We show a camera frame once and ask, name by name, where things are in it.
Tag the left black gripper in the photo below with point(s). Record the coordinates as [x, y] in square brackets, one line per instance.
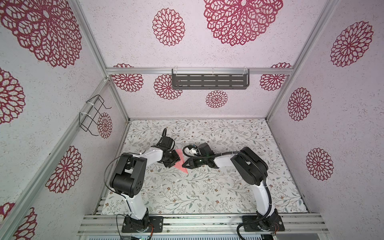
[176, 158]

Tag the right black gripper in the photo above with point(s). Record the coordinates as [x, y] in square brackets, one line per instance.
[191, 163]

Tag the pink square paper sheet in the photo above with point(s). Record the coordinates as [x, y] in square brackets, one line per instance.
[179, 164]

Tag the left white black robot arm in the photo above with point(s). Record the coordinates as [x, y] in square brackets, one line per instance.
[129, 174]

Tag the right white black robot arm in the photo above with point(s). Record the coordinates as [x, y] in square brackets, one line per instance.
[252, 169]

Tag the right wrist camera with cable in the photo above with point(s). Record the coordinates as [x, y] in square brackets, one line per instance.
[200, 151]

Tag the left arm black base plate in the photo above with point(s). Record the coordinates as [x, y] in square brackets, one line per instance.
[146, 225]

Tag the dark grey slotted wall shelf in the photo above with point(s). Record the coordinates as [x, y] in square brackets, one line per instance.
[209, 81]

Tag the black wire wall rack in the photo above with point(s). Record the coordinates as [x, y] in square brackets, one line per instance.
[102, 120]

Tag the aluminium front rail base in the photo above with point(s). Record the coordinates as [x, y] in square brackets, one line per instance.
[199, 224]

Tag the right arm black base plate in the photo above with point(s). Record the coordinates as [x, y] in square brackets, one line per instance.
[270, 224]

